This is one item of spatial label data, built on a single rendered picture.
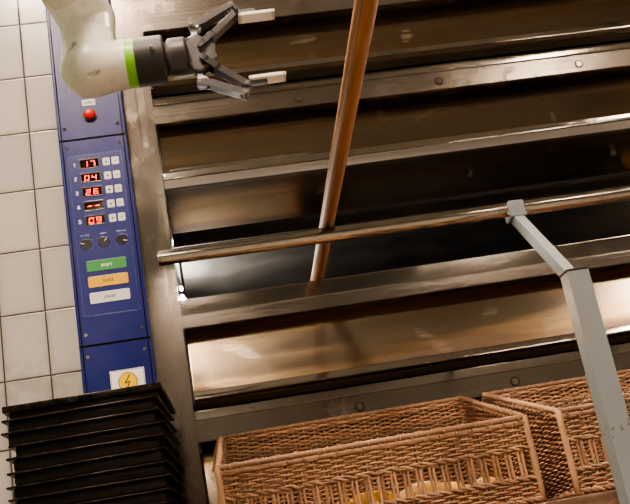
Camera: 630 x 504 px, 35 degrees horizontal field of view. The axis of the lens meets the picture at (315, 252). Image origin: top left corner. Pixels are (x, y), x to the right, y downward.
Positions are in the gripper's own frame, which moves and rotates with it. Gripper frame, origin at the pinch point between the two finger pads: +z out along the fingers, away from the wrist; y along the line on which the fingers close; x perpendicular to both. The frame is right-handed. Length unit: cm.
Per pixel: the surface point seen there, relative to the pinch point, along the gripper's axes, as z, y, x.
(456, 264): 39, 32, -56
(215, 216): -15, 12, -54
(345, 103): 5.4, 31.0, 33.5
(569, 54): 81, -20, -56
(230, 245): -13.6, 32.4, -17.3
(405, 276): 26, 33, -56
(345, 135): 6.2, 31.2, 22.8
